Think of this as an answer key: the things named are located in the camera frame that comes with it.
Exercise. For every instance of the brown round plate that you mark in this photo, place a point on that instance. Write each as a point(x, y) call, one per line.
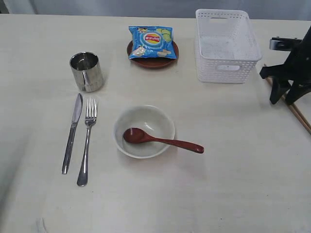
point(156, 63)

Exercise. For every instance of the blue Lays chips bag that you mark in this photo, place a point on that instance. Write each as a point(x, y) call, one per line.
point(152, 42)

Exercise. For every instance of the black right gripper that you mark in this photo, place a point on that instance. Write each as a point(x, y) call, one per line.
point(297, 67)

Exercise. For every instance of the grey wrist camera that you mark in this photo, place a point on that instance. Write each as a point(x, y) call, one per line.
point(283, 44)

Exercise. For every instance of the dark red wooden spoon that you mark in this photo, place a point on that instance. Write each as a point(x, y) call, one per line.
point(137, 136)

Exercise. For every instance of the steel cup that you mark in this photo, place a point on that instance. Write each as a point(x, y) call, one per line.
point(87, 72)

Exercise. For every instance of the silver fork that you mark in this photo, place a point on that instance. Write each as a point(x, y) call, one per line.
point(90, 121)

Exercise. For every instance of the white perforated plastic basket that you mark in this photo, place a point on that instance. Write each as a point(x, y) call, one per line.
point(226, 49)

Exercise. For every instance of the silver table knife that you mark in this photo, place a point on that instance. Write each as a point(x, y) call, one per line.
point(74, 122)

